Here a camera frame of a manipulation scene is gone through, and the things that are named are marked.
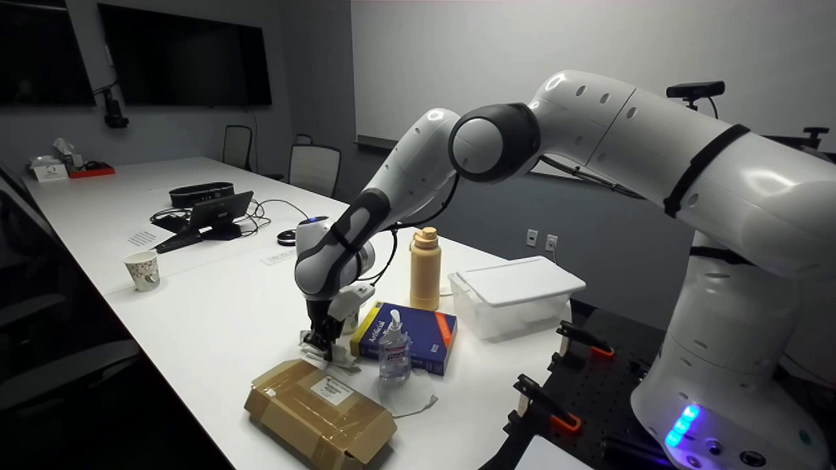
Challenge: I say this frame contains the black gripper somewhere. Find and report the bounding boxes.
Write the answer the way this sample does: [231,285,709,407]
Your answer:
[305,300,343,347]

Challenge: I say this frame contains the brown bottle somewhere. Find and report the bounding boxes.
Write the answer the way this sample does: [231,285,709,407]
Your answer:
[410,228,443,311]

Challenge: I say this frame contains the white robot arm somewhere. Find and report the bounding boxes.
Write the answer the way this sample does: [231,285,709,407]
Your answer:
[295,70,836,470]

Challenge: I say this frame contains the clear sanitizer bottle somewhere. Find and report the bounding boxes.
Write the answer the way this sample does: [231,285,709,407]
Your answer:
[379,311,410,384]

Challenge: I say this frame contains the black round puck speaker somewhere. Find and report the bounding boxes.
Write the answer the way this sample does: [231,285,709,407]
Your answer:
[277,229,299,246]

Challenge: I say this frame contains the clear round plastic lid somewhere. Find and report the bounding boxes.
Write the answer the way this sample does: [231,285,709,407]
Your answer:
[379,382,436,417]

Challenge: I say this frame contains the blue yellow book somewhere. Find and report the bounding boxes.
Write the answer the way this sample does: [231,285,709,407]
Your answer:
[351,303,457,375]

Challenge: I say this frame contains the black tablet console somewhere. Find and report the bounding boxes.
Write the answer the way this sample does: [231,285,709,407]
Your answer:
[155,190,254,254]

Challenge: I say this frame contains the grey mesh office chair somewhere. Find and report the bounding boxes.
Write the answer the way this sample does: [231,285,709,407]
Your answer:
[291,144,339,195]

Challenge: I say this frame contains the black conference speaker bar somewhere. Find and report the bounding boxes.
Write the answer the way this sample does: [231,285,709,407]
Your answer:
[171,182,232,208]

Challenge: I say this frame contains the patterned paper cup far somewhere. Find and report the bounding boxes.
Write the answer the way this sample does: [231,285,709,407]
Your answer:
[125,250,163,292]

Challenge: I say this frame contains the clear plastic storage bin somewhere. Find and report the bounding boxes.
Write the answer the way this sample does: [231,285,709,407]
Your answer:
[449,256,585,341]

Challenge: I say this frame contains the orange black clamp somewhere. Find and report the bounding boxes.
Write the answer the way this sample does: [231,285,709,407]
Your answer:
[516,374,582,433]
[557,320,616,361]

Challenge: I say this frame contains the red tray with tissues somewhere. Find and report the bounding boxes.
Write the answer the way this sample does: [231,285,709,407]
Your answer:
[52,138,116,179]

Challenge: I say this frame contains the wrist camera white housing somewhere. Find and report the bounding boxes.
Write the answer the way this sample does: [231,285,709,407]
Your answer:
[330,281,376,357]

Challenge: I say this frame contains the wall mounted black television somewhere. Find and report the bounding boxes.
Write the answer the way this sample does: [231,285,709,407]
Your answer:
[99,3,271,106]

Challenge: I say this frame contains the black camera on stand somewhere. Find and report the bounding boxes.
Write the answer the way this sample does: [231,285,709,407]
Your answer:
[667,80,827,152]

